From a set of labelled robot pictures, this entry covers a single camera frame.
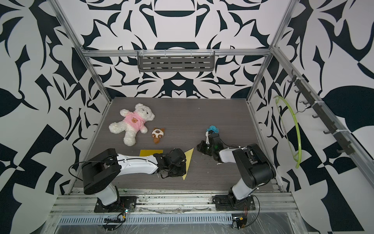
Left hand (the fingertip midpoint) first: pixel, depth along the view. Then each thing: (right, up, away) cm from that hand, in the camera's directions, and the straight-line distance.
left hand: (188, 170), depth 84 cm
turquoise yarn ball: (+17, +23, +16) cm, 32 cm away
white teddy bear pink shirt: (-35, +27, +13) cm, 46 cm away
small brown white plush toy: (-20, +19, +13) cm, 31 cm away
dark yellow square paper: (-26, +7, +11) cm, 29 cm away
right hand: (+6, +13, +11) cm, 18 cm away
